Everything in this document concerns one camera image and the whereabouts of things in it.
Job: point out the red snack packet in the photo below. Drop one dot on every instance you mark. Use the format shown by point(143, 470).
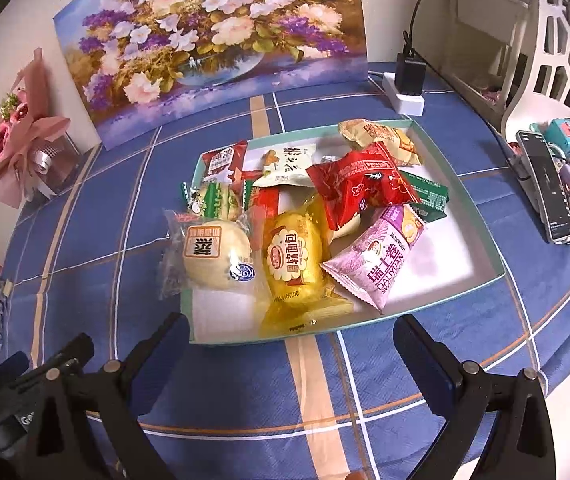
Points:
point(360, 180)

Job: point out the pink flower bouquet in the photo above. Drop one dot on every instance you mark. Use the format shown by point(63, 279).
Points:
point(20, 130)

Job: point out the flower painting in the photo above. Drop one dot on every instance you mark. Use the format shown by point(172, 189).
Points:
point(215, 35)

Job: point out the black smartphone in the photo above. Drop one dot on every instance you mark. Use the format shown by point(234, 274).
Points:
point(547, 190)

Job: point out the orange yellow snack packet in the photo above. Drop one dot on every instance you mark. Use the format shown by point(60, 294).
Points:
point(375, 135)

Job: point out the pink swiss roll packet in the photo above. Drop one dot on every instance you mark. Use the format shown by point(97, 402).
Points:
point(375, 260)

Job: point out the teal shallow cardboard box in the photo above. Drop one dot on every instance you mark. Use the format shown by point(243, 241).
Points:
point(465, 260)

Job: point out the clear white pastry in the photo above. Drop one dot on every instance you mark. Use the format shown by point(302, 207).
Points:
point(215, 255)

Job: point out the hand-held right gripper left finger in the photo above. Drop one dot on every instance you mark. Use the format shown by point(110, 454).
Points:
point(165, 360)

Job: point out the red milk biscuit packet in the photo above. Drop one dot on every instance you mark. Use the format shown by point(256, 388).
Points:
point(222, 160)

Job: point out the teal toy device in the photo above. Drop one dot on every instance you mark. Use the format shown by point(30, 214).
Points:
point(565, 135)

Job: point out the small cream candy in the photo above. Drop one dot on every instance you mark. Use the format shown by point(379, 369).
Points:
point(7, 287)

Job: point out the white power strip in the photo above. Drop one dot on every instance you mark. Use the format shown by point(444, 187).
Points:
point(410, 105)

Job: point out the green round cookie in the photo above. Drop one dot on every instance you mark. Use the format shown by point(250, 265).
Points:
point(215, 200)

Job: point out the white nut snack packet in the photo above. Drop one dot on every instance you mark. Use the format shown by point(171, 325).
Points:
point(285, 160)

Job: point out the dark green snack packet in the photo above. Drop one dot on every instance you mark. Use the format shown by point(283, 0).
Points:
point(430, 195)

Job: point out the white lattice chair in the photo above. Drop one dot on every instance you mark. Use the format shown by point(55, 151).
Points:
point(540, 10)

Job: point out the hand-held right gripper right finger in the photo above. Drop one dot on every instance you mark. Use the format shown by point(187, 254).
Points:
point(420, 365)

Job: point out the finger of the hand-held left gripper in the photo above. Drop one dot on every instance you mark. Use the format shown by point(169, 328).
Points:
point(12, 367)

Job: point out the yellow bread packet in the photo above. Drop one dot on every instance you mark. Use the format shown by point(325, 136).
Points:
point(290, 260)

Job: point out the blue plaid tablecloth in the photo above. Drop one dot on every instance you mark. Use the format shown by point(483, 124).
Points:
point(265, 400)

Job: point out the black charger plug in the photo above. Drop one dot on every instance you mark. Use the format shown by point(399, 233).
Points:
point(410, 72)

